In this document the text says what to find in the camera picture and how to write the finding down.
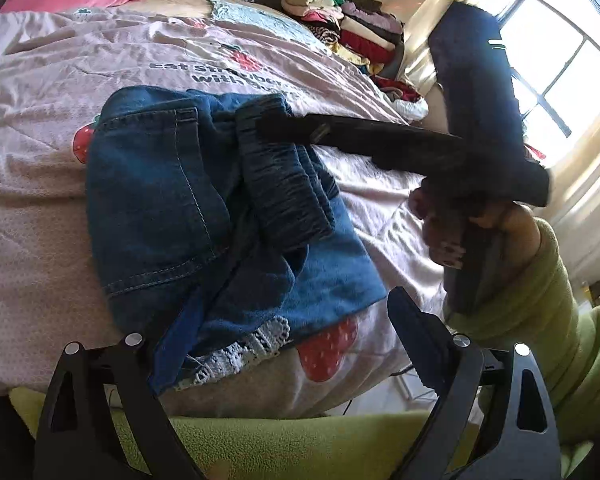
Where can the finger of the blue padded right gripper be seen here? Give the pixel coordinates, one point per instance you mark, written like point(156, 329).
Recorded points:
point(306, 130)

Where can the stack of folded clothes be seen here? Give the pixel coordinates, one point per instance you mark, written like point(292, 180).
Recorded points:
point(358, 31)

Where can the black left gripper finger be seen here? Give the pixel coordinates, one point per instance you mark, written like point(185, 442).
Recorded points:
point(425, 339)

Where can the light blue lace cloth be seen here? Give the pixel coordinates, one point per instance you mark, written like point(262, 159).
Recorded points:
point(240, 13)

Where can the right hand with red nails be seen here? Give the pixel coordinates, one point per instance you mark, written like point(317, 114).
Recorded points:
point(522, 236)

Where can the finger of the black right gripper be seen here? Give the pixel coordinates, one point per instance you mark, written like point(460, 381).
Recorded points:
point(397, 147)

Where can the window with dark frame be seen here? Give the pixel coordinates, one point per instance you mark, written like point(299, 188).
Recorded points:
point(555, 73)

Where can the white red clothes heap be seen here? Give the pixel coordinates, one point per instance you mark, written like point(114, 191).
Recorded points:
point(403, 98)

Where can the pink strawberry print duvet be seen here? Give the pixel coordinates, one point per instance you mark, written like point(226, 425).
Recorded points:
point(57, 70)

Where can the green fleece sleeve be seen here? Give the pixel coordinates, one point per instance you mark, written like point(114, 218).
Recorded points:
point(536, 308)

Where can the blue denim lace-trimmed pants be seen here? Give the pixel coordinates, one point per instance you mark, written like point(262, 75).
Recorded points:
point(219, 246)

